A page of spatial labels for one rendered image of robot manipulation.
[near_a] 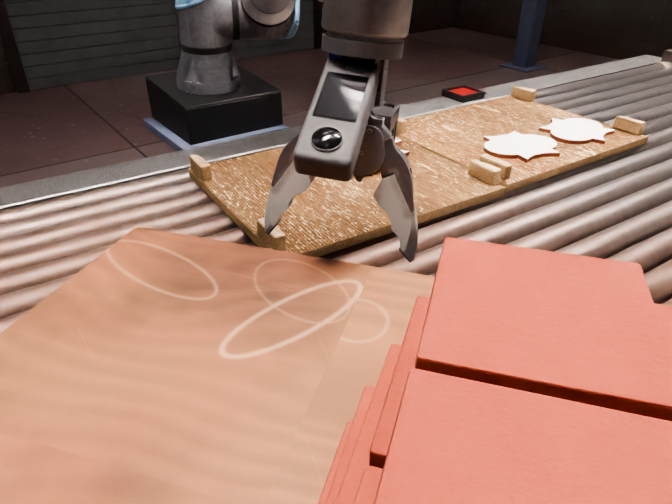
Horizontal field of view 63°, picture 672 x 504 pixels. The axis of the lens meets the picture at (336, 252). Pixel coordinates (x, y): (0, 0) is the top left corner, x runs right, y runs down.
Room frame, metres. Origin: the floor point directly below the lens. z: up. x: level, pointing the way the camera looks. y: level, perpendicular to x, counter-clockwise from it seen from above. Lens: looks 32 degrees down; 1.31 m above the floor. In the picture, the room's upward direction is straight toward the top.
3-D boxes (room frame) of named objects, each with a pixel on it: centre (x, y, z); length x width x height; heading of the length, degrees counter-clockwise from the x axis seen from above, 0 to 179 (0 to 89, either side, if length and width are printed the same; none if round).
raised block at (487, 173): (0.83, -0.25, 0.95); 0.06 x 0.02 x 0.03; 32
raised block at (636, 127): (1.07, -0.59, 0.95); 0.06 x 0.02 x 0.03; 34
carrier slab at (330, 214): (0.84, -0.01, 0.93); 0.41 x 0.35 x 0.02; 122
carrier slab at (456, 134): (1.07, -0.36, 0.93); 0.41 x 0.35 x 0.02; 124
